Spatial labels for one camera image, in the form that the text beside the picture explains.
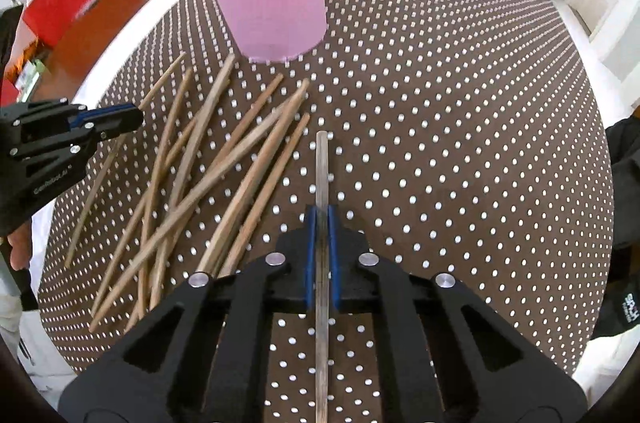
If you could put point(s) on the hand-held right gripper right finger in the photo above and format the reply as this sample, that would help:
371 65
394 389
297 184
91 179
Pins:
334 253

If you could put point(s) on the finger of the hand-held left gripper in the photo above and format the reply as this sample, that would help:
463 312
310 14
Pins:
50 115
120 123

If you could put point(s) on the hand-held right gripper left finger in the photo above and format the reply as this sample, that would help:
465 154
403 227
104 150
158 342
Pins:
311 253

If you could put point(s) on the pale greyish chopstick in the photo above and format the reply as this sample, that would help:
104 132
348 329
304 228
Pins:
322 173

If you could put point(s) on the bunch of wooden chopsticks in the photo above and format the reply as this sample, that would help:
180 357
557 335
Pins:
201 203

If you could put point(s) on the person's left hand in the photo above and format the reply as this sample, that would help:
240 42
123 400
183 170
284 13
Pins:
19 248

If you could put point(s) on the brown polka-dot tablecloth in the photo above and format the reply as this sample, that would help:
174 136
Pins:
450 128

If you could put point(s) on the person's black jacket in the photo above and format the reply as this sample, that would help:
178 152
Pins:
622 213

